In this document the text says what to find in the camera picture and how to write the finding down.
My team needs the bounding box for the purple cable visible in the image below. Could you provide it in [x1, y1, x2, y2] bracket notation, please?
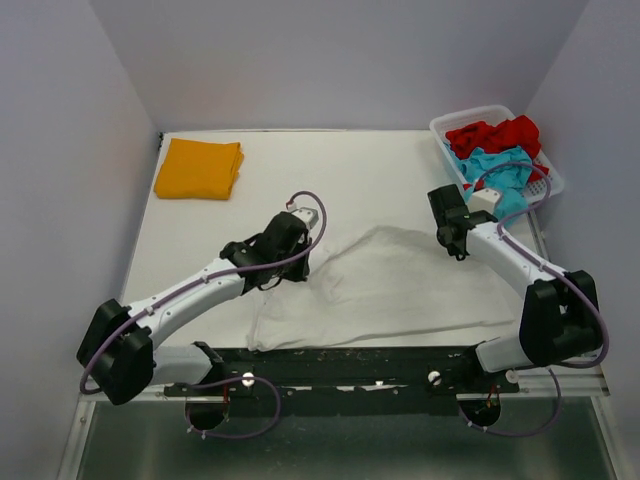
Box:
[457, 161, 611, 436]
[79, 191, 329, 441]

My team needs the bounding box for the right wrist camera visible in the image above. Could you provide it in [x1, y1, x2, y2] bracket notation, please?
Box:
[467, 188, 502, 215]

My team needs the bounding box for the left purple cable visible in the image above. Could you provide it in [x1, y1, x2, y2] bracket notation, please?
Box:
[79, 191, 329, 441]

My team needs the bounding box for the white t-shirt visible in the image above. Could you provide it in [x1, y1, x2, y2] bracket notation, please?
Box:
[249, 226, 519, 351]

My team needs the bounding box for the turquoise t-shirt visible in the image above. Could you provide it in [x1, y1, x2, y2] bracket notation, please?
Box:
[446, 145, 532, 220]

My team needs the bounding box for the white plastic laundry basket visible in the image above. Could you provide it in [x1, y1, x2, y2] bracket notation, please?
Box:
[429, 104, 567, 206]

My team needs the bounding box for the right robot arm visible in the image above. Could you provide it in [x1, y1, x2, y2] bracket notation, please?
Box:
[427, 185, 609, 392]

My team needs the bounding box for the folded orange t-shirt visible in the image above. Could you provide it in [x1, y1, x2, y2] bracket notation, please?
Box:
[153, 139, 244, 201]

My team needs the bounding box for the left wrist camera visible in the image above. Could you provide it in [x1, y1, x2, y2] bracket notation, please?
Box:
[287, 205, 320, 230]

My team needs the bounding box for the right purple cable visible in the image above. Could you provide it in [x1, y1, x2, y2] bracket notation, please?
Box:
[457, 161, 611, 436]

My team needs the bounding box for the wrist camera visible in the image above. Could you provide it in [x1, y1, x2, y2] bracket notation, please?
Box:
[287, 205, 320, 230]
[467, 188, 502, 215]

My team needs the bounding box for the red t-shirt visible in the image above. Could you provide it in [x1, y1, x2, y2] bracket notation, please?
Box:
[445, 115, 550, 190]

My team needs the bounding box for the black mounting rail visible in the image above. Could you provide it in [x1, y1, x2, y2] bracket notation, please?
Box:
[164, 346, 519, 418]

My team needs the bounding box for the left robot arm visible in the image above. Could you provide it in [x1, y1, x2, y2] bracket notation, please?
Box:
[76, 208, 319, 405]

